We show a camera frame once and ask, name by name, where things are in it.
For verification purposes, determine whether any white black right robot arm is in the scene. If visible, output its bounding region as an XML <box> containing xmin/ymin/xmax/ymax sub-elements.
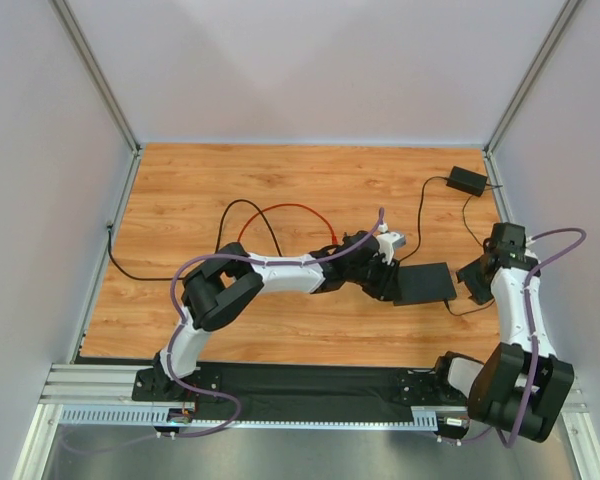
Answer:
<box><xmin>434</xmin><ymin>248</ymin><xmax>575</xmax><ymax>443</ymax></box>

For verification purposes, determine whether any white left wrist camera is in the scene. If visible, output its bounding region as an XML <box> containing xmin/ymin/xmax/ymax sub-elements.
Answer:
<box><xmin>376</xmin><ymin>231</ymin><xmax>406</xmax><ymax>264</ymax></box>

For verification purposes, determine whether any black network switch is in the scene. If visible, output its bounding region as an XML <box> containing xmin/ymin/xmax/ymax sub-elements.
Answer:
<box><xmin>392</xmin><ymin>262</ymin><xmax>457</xmax><ymax>306</ymax></box>

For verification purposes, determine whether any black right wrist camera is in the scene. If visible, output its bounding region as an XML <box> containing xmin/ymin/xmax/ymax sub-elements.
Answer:
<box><xmin>485</xmin><ymin>222</ymin><xmax>528</xmax><ymax>269</ymax></box>

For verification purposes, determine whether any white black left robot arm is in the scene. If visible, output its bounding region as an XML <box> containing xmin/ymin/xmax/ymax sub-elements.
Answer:
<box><xmin>147</xmin><ymin>229</ymin><xmax>405</xmax><ymax>400</ymax></box>

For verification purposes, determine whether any aluminium front rail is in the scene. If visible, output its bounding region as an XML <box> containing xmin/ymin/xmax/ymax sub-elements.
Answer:
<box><xmin>39</xmin><ymin>364</ymin><xmax>147</xmax><ymax>404</ymax></box>

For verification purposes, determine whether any left aluminium frame post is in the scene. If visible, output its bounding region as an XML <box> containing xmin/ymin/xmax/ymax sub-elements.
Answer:
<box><xmin>49</xmin><ymin>0</ymin><xmax>141</xmax><ymax>154</ymax></box>

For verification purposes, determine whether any thin black adapter output cable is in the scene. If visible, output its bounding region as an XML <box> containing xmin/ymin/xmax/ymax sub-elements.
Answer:
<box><xmin>397</xmin><ymin>175</ymin><xmax>496</xmax><ymax>317</ymax></box>

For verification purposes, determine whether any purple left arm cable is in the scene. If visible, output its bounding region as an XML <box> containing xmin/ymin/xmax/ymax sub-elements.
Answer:
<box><xmin>59</xmin><ymin>207</ymin><xmax>387</xmax><ymax>454</ymax></box>

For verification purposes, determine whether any black base mat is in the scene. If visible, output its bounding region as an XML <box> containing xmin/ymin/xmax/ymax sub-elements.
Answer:
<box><xmin>74</xmin><ymin>355</ymin><xmax>486</xmax><ymax>422</ymax></box>

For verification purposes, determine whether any red ethernet cable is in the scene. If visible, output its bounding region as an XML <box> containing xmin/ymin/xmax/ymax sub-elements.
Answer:
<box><xmin>237</xmin><ymin>202</ymin><xmax>339</xmax><ymax>246</ymax></box>

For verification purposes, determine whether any black power adapter brick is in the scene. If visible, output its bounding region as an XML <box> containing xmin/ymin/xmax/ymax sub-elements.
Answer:
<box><xmin>446</xmin><ymin>166</ymin><xmax>488</xmax><ymax>197</ymax></box>

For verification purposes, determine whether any right aluminium frame post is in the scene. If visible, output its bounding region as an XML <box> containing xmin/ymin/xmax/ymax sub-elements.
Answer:
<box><xmin>483</xmin><ymin>0</ymin><xmax>585</xmax><ymax>158</ymax></box>

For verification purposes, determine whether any aluminium frame post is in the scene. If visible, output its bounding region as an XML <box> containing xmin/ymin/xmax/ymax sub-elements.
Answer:
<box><xmin>483</xmin><ymin>0</ymin><xmax>585</xmax><ymax>158</ymax></box>
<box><xmin>49</xmin><ymin>0</ymin><xmax>141</xmax><ymax>154</ymax></box>

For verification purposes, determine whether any black braided cable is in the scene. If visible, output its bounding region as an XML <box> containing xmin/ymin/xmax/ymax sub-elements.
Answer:
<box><xmin>106</xmin><ymin>199</ymin><xmax>284</xmax><ymax>281</ymax></box>

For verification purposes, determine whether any slotted grey cable duct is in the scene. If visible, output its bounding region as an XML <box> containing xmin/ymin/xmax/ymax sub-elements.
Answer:
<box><xmin>58</xmin><ymin>404</ymin><xmax>439</xmax><ymax>429</ymax></box>

